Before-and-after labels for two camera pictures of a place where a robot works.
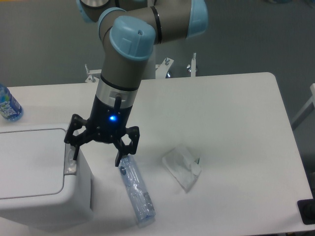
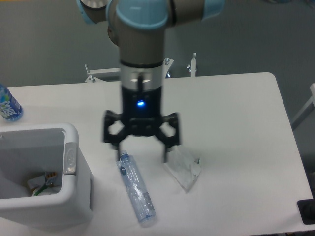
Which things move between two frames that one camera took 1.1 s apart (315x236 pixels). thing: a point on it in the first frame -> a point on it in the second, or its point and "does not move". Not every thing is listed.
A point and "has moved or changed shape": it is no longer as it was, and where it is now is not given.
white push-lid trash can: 43,185 has moved or changed shape
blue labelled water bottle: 9,107 does not move
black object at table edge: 306,209 does not move
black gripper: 106,124 -> 141,111
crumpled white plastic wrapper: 184,168 does not move
